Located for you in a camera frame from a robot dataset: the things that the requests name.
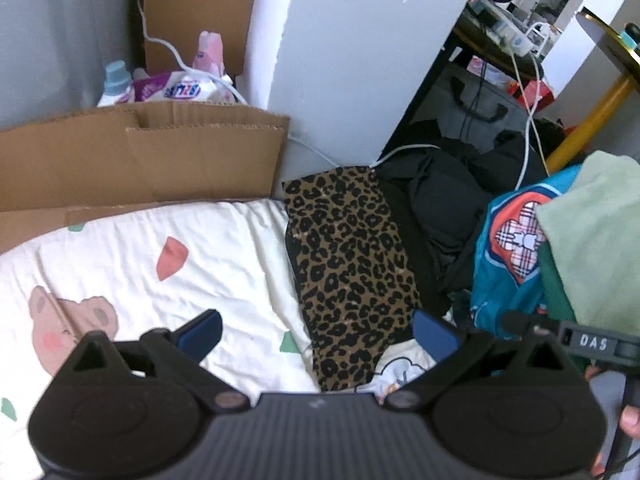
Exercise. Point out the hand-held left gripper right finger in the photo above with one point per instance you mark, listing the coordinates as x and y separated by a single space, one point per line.
435 335

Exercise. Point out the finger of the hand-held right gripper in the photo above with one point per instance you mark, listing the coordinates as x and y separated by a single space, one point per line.
520 321

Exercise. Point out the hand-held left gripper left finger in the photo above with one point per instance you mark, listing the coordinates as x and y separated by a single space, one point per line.
200 335

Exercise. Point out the leopard print skirt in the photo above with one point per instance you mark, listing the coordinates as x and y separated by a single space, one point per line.
345 260

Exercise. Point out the person's right hand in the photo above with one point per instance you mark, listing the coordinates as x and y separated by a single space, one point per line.
632 422

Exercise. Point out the teal printed garment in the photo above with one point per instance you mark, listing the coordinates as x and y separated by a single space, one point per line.
500 280

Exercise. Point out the dark green garment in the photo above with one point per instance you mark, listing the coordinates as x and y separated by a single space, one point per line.
555 285

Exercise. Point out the bear printed white blanket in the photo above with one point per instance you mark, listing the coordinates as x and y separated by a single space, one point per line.
225 260

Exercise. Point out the light green garment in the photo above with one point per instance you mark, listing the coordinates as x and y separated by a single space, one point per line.
595 230

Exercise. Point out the black garment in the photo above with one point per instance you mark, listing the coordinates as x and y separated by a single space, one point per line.
440 200

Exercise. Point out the low cardboard panel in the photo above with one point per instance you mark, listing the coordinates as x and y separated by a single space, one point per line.
150 160

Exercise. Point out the table with yellow leg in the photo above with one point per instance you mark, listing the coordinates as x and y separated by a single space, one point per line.
595 115

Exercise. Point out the red box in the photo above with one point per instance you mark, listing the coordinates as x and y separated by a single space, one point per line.
532 96

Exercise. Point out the purple and white plastic package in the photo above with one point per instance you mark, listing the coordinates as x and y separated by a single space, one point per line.
175 89

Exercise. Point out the detergent bottle with blue cap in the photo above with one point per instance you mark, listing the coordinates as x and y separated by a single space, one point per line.
116 85

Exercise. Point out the dark round table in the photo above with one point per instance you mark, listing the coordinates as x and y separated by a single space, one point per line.
480 45

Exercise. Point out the pink plastic pack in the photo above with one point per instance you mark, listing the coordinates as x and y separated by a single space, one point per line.
209 52

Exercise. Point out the white power strip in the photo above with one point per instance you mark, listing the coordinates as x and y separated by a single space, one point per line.
505 30

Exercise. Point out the upright cardboard panel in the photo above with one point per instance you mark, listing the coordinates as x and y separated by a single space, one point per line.
200 5

